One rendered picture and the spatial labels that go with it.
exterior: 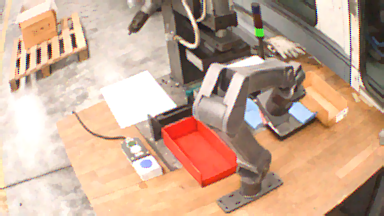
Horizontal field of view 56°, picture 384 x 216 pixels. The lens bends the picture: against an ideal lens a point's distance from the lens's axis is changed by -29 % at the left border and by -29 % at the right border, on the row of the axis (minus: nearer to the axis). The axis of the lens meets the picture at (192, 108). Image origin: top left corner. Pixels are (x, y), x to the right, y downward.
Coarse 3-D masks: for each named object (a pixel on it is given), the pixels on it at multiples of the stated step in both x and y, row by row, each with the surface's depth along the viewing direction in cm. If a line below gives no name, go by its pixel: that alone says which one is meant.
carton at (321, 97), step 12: (312, 72) 165; (312, 84) 168; (324, 84) 159; (312, 96) 163; (324, 96) 162; (336, 96) 153; (312, 108) 153; (324, 108) 145; (336, 108) 155; (324, 120) 148; (336, 120) 148
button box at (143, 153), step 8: (72, 112) 180; (80, 120) 168; (104, 136) 158; (120, 136) 157; (136, 136) 153; (120, 144) 151; (136, 144) 149; (128, 152) 147; (136, 152) 146; (144, 152) 146; (136, 160) 144
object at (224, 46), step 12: (204, 36) 151; (216, 36) 148; (228, 36) 147; (192, 48) 151; (204, 48) 150; (216, 48) 147; (228, 48) 145; (240, 48) 148; (192, 60) 150; (204, 60) 144; (216, 60) 146; (228, 60) 148
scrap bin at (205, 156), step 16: (176, 128) 152; (192, 128) 155; (208, 128) 147; (176, 144) 143; (192, 144) 151; (208, 144) 150; (224, 144) 140; (192, 160) 145; (208, 160) 144; (224, 160) 143; (192, 176) 139; (208, 176) 138; (224, 176) 136
